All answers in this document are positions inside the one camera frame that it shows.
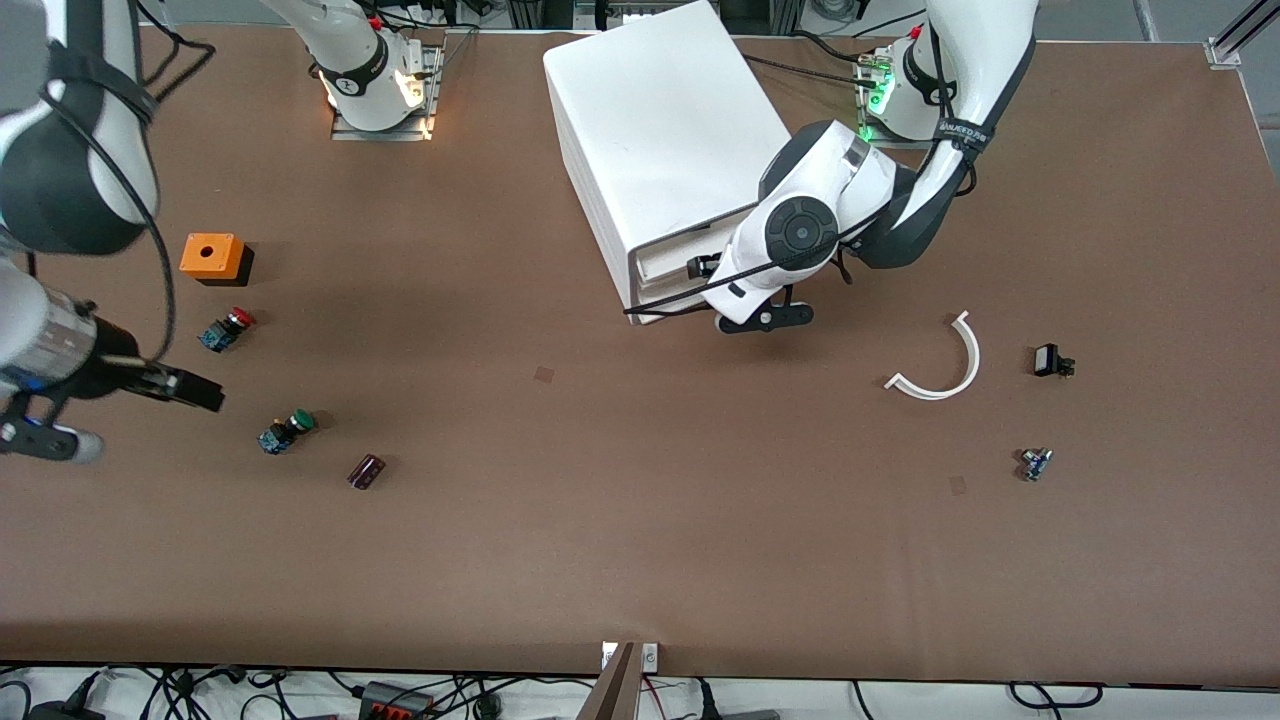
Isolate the white plastic drawer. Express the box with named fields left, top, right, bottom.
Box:
left=639, top=272, right=713, bottom=307
left=640, top=290, right=719, bottom=326
left=637, top=226, right=739, bottom=269
left=638, top=250, right=716, bottom=289

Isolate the red push button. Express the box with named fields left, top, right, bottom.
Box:
left=198, top=307, right=257, bottom=354

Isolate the green push button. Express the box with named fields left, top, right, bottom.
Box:
left=258, top=409, right=317, bottom=456

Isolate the white drawer cabinet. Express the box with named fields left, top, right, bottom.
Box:
left=543, top=0, right=796, bottom=327

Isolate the orange box with hole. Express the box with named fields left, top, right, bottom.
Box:
left=180, top=233, right=253, bottom=287

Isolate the black power strip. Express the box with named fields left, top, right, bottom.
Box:
left=358, top=682, right=437, bottom=720

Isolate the wooden board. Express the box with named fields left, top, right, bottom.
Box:
left=575, top=642, right=642, bottom=720

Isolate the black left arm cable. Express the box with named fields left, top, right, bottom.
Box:
left=623, top=20, right=1036, bottom=319

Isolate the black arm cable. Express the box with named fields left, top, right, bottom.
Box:
left=38, top=0, right=217, bottom=363
left=623, top=20, right=1036, bottom=319

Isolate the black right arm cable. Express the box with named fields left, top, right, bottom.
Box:
left=38, top=0, right=217, bottom=363

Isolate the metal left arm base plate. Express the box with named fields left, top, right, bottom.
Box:
left=858, top=50, right=931, bottom=149

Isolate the black cable on table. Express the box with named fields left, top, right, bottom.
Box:
left=742, top=52, right=881, bottom=89

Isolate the white curved plastic bracket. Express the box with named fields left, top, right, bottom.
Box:
left=885, top=311, right=981, bottom=401

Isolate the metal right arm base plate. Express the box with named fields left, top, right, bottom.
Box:
left=330, top=45, right=443, bottom=142

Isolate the aluminium corner bracket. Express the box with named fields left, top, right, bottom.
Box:
left=1205, top=0, right=1280, bottom=69

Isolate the black looped cable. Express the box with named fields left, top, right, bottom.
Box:
left=1008, top=682, right=1104, bottom=710

